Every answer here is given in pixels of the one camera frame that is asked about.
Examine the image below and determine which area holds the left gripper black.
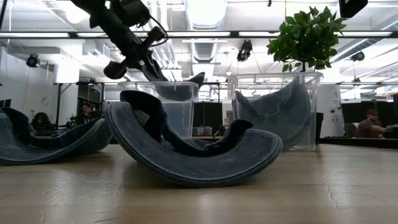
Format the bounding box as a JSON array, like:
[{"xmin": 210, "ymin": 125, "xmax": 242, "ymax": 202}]
[{"xmin": 103, "ymin": 25, "xmax": 170, "ymax": 82}]

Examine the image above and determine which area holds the olive grey cap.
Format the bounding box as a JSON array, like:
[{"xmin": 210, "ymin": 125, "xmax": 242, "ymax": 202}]
[{"xmin": 232, "ymin": 78, "xmax": 313, "ymax": 150}]

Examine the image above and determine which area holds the clear plastic container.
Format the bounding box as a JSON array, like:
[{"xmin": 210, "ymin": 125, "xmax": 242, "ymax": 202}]
[
  {"xmin": 228, "ymin": 72, "xmax": 325, "ymax": 152},
  {"xmin": 117, "ymin": 80, "xmax": 200, "ymax": 141}
]

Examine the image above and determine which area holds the ceiling vent grille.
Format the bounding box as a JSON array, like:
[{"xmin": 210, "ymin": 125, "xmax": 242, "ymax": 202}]
[{"xmin": 192, "ymin": 42, "xmax": 216, "ymax": 63}]

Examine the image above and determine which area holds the person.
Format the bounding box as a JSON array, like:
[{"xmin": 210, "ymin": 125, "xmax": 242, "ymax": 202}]
[
  {"xmin": 30, "ymin": 111, "xmax": 57, "ymax": 137},
  {"xmin": 72, "ymin": 102, "xmax": 102, "ymax": 127},
  {"xmin": 355, "ymin": 108, "xmax": 389, "ymax": 139}
]

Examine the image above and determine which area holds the black overhead beam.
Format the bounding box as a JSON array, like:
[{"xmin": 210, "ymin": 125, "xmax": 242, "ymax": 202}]
[{"xmin": 0, "ymin": 30, "xmax": 398, "ymax": 40}]

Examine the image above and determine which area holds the black ceiling spotlight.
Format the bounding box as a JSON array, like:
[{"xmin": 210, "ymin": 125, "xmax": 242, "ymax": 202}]
[
  {"xmin": 236, "ymin": 39, "xmax": 253, "ymax": 62},
  {"xmin": 350, "ymin": 50, "xmax": 366, "ymax": 62},
  {"xmin": 25, "ymin": 53, "xmax": 40, "ymax": 68}
]

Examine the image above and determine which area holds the black metal rack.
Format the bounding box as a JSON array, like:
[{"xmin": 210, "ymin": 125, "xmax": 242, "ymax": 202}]
[{"xmin": 53, "ymin": 81, "xmax": 108, "ymax": 130}]

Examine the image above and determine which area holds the green leafy plant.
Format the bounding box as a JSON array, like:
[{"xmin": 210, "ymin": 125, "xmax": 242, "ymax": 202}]
[{"xmin": 266, "ymin": 5, "xmax": 348, "ymax": 73}]

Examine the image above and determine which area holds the black plant pot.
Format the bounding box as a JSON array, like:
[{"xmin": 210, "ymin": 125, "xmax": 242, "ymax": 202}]
[{"xmin": 315, "ymin": 111, "xmax": 325, "ymax": 144}]

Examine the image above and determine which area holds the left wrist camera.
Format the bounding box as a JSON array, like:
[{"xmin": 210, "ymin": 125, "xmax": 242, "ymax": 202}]
[{"xmin": 110, "ymin": 0, "xmax": 152, "ymax": 27}]

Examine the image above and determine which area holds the silver ventilation duct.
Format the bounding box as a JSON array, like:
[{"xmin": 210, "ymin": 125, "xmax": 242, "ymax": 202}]
[{"xmin": 185, "ymin": 0, "xmax": 228, "ymax": 30}]

